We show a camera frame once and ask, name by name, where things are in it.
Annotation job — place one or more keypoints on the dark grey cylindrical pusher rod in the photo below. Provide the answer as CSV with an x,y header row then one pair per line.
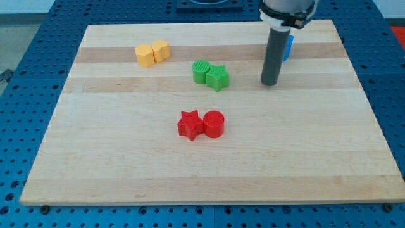
x,y
274,55

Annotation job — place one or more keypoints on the green star block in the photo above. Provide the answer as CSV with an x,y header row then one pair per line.
x,y
217,77

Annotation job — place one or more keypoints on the green circle block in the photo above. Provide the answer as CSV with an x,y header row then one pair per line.
x,y
199,70

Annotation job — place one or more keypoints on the red circle block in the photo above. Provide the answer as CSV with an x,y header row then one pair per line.
x,y
214,124

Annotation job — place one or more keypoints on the red star block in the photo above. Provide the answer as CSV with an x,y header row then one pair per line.
x,y
190,125

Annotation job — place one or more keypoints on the yellow hexagon block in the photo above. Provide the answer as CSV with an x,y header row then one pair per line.
x,y
144,54

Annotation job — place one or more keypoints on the blue block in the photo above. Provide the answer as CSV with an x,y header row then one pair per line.
x,y
288,47

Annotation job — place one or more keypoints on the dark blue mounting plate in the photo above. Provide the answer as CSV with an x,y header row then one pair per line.
x,y
189,5

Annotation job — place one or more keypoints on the wooden board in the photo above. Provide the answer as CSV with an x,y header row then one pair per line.
x,y
176,114

